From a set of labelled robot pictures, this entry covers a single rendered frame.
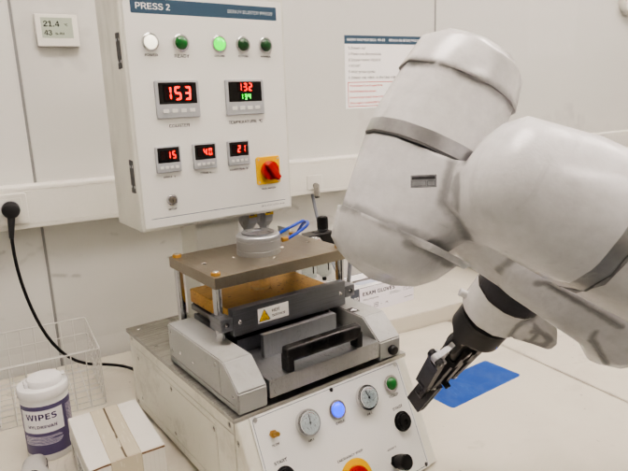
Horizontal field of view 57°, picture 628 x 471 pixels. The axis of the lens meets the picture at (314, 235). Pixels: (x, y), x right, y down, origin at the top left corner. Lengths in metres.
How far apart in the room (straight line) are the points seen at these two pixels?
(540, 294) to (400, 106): 0.29
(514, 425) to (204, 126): 0.82
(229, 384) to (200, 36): 0.62
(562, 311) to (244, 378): 0.45
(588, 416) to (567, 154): 0.94
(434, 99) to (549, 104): 1.90
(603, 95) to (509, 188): 2.20
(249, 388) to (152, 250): 0.78
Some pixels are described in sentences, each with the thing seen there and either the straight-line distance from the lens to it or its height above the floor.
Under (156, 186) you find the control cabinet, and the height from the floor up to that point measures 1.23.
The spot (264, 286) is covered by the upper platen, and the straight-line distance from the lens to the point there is 1.05.
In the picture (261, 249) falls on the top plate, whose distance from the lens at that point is 1.01.
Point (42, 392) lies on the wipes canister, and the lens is 1.17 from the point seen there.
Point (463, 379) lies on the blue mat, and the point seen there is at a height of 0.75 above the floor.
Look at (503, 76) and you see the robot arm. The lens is 0.49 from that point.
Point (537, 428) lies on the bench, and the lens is 1.24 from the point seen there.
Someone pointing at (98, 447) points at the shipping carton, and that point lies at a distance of 1.06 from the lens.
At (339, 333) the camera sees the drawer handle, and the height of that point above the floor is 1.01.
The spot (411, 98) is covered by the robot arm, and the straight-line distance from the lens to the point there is 0.47.
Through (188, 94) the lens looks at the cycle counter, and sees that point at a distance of 1.10.
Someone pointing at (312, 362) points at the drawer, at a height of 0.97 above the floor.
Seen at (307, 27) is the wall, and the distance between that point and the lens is 1.72.
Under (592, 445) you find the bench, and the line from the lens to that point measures 1.22.
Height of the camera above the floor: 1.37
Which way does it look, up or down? 13 degrees down
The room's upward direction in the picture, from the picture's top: 2 degrees counter-clockwise
